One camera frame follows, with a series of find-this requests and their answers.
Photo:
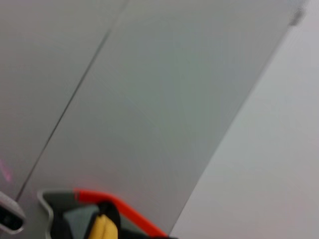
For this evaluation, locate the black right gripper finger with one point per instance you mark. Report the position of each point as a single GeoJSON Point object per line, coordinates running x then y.
{"type": "Point", "coordinates": [139, 234]}
{"type": "Point", "coordinates": [59, 226]}

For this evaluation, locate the yellow and grey towel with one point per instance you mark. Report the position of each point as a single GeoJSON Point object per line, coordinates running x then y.
{"type": "Point", "coordinates": [99, 226]}

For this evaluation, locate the grey device with dark window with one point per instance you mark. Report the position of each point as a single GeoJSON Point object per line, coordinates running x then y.
{"type": "Point", "coordinates": [11, 216]}

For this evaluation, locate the grey rounded frame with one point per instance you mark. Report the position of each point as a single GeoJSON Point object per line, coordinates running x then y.
{"type": "Point", "coordinates": [47, 206]}

